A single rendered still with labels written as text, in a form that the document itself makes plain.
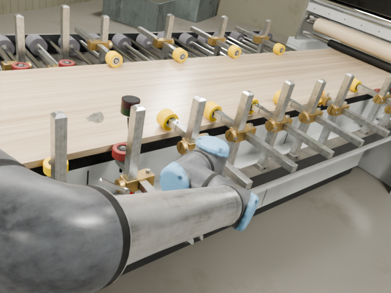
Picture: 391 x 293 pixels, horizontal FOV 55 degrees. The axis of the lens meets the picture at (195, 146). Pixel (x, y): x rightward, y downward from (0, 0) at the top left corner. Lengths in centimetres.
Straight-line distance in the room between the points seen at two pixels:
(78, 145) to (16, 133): 22
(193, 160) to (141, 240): 47
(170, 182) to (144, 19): 549
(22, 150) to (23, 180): 103
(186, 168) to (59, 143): 40
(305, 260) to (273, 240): 23
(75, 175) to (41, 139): 18
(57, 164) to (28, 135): 37
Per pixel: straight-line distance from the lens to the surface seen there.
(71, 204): 38
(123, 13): 646
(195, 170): 88
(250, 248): 246
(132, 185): 133
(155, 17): 619
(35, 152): 140
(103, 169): 154
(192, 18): 741
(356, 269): 270
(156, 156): 166
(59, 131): 109
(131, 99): 123
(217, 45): 280
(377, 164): 375
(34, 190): 37
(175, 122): 154
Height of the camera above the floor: 168
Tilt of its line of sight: 31 degrees down
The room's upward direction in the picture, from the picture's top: 13 degrees clockwise
